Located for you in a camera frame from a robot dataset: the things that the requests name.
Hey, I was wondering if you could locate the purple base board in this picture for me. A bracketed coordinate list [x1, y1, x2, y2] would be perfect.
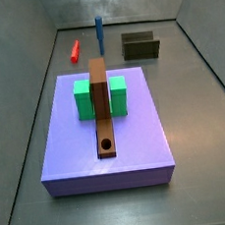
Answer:
[41, 67, 175, 197]

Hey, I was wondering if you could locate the blue peg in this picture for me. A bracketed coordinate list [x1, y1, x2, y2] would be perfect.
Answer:
[95, 16, 105, 55]

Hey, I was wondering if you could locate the black U-shaped holder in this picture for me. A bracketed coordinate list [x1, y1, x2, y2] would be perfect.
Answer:
[121, 31, 160, 61]

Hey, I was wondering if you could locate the red peg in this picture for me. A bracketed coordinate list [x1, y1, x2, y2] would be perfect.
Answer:
[71, 39, 80, 64]

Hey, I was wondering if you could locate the green block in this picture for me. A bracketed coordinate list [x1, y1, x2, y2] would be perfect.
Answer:
[73, 76, 128, 121]

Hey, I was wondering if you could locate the brown slotted bar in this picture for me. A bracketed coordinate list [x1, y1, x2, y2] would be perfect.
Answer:
[88, 57, 117, 159]

